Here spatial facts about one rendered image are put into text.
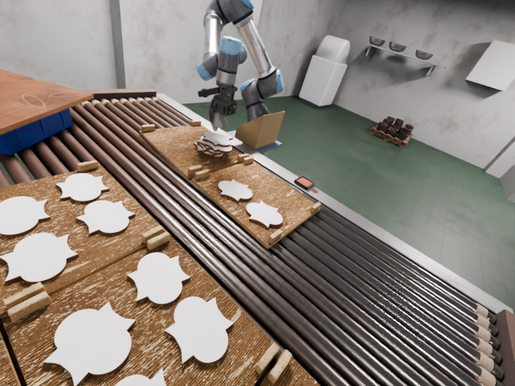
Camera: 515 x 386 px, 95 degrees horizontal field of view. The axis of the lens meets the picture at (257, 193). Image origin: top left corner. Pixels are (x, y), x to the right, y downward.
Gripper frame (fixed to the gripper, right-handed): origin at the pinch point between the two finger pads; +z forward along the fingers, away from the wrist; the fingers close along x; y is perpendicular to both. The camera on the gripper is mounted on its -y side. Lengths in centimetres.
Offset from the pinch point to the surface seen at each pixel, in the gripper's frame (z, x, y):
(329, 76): 25, 566, -90
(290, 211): 12, -11, 49
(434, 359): 14, -33, 101
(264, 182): 11.8, -1.8, 31.6
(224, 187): 10.7, -19.7, 22.6
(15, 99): 1, -47, -54
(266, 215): 10.6, -21.5, 42.8
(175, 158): 11.8, -18.5, -4.2
